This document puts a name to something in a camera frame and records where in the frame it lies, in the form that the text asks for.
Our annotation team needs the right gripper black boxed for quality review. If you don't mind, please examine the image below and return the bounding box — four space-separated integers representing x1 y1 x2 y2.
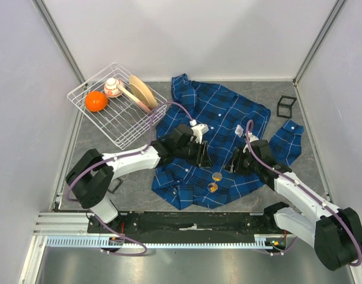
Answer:
222 147 260 176

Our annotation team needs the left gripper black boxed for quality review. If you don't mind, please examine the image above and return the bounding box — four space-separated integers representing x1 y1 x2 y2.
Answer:
175 138 213 169

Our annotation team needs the amber round brooch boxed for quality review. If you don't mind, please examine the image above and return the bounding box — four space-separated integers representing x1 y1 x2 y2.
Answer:
212 172 223 182
207 182 219 193

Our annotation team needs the blue plaid shirt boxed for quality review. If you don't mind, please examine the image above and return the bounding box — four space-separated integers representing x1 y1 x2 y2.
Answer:
151 73 305 210

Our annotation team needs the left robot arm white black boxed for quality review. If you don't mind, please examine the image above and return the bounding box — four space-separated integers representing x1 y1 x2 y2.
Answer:
66 124 212 233

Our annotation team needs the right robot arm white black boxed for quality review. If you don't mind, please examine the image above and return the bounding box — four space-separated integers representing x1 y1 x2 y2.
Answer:
225 138 362 271

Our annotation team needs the right black display box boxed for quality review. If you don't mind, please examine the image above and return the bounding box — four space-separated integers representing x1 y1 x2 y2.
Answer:
276 95 297 119

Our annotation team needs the black display box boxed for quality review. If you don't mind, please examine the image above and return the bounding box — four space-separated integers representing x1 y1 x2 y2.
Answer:
276 95 297 119
107 178 123 194

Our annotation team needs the left black display box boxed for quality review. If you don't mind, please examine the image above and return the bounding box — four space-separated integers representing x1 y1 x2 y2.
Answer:
107 178 123 194

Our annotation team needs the beige wooden plate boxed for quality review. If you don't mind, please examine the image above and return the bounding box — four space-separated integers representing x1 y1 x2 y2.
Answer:
129 75 158 109

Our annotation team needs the white red patterned cup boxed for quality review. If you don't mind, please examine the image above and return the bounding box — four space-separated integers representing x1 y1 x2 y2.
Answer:
104 78 124 98

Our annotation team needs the orange bowl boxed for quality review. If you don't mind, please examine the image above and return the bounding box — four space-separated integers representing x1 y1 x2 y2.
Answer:
85 91 108 112

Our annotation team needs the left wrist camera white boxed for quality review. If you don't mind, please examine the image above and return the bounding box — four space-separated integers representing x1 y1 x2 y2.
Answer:
190 120 209 144

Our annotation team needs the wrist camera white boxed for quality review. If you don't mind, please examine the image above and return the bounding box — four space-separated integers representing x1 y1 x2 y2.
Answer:
190 120 209 144
243 132 258 153

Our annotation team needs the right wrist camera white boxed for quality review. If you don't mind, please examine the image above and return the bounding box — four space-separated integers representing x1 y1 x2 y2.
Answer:
243 132 258 153

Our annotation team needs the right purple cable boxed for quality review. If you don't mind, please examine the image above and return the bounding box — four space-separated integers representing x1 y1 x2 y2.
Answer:
244 119 362 266

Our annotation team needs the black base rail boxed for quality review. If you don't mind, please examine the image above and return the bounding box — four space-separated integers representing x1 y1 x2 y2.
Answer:
87 210 291 244

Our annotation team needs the slotted cable duct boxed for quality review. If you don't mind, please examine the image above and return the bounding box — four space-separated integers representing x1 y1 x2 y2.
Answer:
46 234 283 250

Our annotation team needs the white wire basket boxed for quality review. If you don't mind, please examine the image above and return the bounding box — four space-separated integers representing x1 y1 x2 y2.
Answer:
67 63 168 150

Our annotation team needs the wooden spoon pink handle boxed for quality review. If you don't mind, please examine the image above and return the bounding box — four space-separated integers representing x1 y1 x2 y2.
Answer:
117 85 152 114

